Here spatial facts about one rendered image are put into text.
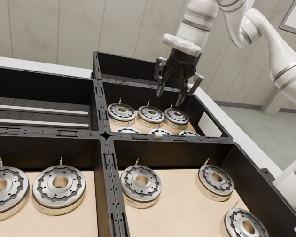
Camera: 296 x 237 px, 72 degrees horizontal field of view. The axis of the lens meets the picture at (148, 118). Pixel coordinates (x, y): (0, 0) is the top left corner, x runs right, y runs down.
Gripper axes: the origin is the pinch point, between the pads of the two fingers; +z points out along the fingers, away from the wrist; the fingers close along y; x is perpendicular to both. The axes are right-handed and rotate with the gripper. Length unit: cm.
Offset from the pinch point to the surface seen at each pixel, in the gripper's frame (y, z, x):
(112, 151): 1.2, 7.4, 22.7
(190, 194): -17.9, 17.4, 11.1
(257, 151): -40, 30, -54
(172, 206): -15.4, 17.4, 17.6
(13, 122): 31.9, 16.4, 25.2
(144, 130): 4.9, 17.4, -3.0
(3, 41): 187, 57, -62
